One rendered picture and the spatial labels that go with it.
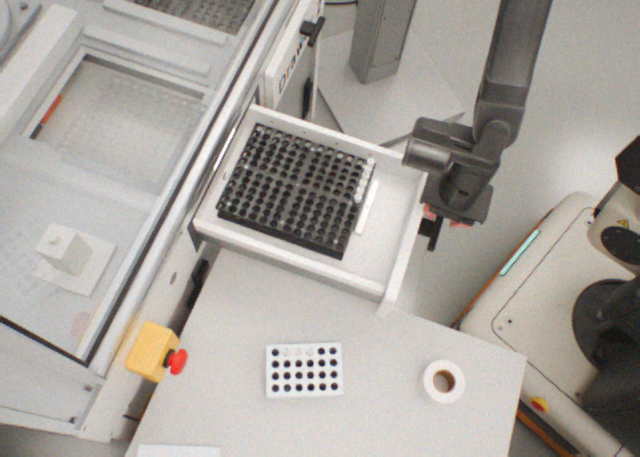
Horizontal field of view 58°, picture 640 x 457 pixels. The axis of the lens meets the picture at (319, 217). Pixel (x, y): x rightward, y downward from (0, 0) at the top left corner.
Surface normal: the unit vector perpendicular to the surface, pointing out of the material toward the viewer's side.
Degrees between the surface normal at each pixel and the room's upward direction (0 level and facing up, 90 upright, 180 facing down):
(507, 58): 55
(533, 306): 0
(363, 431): 0
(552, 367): 0
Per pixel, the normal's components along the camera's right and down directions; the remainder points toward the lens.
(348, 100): -0.02, -0.37
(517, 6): -0.29, 0.54
